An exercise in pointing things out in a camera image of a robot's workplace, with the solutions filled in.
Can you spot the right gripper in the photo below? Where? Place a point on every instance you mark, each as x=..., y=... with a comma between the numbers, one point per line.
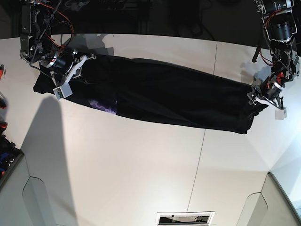
x=61, y=64

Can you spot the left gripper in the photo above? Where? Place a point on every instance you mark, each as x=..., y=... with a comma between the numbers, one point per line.
x=267, y=92

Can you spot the black t-shirt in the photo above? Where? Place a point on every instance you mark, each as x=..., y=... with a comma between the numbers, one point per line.
x=159, y=92

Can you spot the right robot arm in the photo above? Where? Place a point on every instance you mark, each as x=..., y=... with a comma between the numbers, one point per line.
x=42, y=52

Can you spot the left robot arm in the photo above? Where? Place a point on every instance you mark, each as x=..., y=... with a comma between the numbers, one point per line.
x=278, y=30

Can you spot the red and black tool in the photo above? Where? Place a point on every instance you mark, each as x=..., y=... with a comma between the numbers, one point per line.
x=2, y=71

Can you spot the bin of colourful clothes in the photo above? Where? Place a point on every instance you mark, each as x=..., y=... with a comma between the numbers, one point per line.
x=10, y=155

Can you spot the white label card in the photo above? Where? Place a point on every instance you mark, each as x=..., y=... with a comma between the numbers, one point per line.
x=185, y=219

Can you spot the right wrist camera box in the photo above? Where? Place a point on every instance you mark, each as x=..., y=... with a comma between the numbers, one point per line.
x=62, y=91

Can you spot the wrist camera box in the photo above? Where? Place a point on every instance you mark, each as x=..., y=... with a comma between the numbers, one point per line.
x=62, y=91
x=280, y=114

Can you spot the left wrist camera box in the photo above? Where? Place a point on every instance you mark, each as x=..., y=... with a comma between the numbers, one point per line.
x=280, y=114

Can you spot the grey base plate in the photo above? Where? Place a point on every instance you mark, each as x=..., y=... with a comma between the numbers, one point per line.
x=24, y=200
x=269, y=207

